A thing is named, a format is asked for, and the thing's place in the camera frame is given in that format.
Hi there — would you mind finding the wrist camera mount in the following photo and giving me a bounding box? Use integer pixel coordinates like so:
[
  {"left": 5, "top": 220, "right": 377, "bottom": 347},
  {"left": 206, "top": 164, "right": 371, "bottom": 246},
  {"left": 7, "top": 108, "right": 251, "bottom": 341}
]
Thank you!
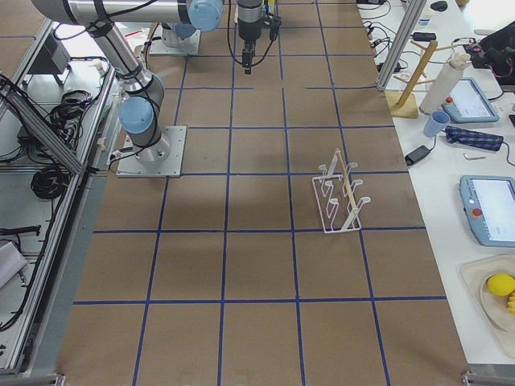
[{"left": 263, "top": 11, "right": 282, "bottom": 42}]

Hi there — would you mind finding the yellow toy fruit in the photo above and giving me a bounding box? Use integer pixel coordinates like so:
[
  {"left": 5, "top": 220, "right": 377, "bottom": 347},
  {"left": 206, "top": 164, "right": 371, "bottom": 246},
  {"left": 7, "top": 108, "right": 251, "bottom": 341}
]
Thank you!
[{"left": 486, "top": 273, "right": 515, "bottom": 297}]

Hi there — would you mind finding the teach pendant tablet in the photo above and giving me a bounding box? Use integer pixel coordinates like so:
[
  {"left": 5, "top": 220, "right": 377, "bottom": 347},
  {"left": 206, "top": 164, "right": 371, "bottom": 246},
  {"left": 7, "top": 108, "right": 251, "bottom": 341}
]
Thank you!
[
  {"left": 459, "top": 175, "right": 514, "bottom": 248},
  {"left": 441, "top": 77, "right": 500, "bottom": 123}
]

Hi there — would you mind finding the periwinkle cup on desk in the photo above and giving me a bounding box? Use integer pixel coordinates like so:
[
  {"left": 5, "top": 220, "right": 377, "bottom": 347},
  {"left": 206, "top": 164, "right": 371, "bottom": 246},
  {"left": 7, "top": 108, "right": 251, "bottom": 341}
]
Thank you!
[{"left": 422, "top": 111, "right": 451, "bottom": 138}]

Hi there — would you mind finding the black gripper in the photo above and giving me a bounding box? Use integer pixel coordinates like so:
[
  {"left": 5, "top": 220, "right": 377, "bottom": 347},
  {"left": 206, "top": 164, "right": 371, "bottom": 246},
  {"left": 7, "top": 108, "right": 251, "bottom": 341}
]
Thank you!
[{"left": 237, "top": 16, "right": 264, "bottom": 75}]

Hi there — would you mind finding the blue plaid cloth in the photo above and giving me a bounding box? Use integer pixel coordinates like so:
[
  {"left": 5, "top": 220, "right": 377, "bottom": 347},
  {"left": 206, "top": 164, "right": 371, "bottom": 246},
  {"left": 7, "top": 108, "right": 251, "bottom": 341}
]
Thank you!
[{"left": 444, "top": 126, "right": 504, "bottom": 151}]

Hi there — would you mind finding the aluminium frame post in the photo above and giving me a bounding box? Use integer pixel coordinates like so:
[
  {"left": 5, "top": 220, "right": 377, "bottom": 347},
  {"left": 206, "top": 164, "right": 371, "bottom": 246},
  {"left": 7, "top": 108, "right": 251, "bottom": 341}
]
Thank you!
[{"left": 377, "top": 0, "right": 426, "bottom": 92}]

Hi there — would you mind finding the black power adapter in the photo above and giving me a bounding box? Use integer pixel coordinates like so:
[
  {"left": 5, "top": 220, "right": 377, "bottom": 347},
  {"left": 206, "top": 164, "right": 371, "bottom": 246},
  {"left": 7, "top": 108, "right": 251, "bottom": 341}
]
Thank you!
[{"left": 404, "top": 146, "right": 431, "bottom": 166}]

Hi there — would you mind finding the wooden stand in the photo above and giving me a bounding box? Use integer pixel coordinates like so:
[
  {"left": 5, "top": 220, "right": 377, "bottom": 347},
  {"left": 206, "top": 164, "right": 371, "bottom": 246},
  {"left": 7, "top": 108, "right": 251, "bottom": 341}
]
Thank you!
[{"left": 385, "top": 40, "right": 455, "bottom": 119}]

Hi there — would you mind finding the white wire cup rack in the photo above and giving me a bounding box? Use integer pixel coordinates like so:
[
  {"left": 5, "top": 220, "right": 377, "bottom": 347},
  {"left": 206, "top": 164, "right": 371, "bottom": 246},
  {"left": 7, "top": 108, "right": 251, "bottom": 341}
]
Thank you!
[{"left": 311, "top": 149, "right": 371, "bottom": 234}]

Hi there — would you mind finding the beige tray with bowl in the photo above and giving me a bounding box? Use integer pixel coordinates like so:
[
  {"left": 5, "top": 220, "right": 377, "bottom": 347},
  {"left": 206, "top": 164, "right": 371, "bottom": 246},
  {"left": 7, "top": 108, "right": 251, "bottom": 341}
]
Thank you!
[{"left": 460, "top": 254, "right": 514, "bottom": 359}]

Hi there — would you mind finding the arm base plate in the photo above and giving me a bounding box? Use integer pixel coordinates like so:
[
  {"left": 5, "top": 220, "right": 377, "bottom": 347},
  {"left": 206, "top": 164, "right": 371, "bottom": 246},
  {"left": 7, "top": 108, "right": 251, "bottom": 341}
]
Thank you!
[
  {"left": 150, "top": 28, "right": 201, "bottom": 56},
  {"left": 116, "top": 126, "right": 187, "bottom": 178}
]

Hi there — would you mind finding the white drink bottle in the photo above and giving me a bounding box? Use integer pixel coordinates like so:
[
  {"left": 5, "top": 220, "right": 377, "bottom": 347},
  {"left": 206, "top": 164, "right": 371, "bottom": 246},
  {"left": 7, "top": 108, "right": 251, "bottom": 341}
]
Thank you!
[{"left": 419, "top": 53, "right": 471, "bottom": 115}]

